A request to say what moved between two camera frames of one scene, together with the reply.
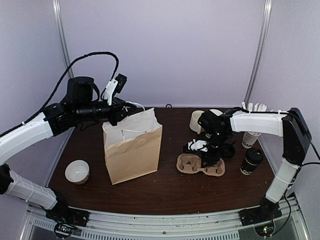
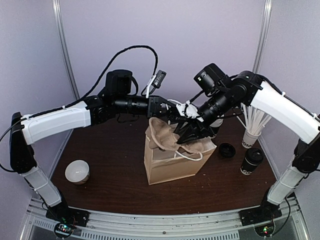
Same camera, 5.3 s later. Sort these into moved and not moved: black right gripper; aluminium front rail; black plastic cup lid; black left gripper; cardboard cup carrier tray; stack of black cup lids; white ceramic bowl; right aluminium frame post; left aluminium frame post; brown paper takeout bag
Moved: black left gripper; black right gripper; brown paper takeout bag; cardboard cup carrier tray
Not moved: aluminium front rail; left aluminium frame post; stack of black cup lids; black plastic cup lid; right aluminium frame post; white ceramic bowl
